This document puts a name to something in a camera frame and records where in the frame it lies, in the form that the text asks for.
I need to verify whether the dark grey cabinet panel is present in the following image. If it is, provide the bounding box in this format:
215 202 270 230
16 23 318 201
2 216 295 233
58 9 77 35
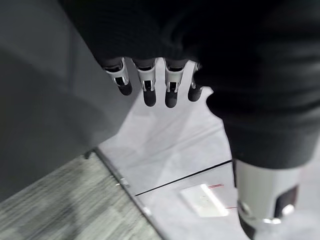
0 0 141 203

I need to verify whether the white floor sticker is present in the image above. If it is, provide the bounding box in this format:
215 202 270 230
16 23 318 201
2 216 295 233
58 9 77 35
179 184 230 218

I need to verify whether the metal floor threshold strip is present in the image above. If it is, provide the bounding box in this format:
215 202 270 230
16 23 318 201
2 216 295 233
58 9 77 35
83 147 169 240

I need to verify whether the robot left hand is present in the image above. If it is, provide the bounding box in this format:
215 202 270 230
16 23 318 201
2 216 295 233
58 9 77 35
57 0 320 240

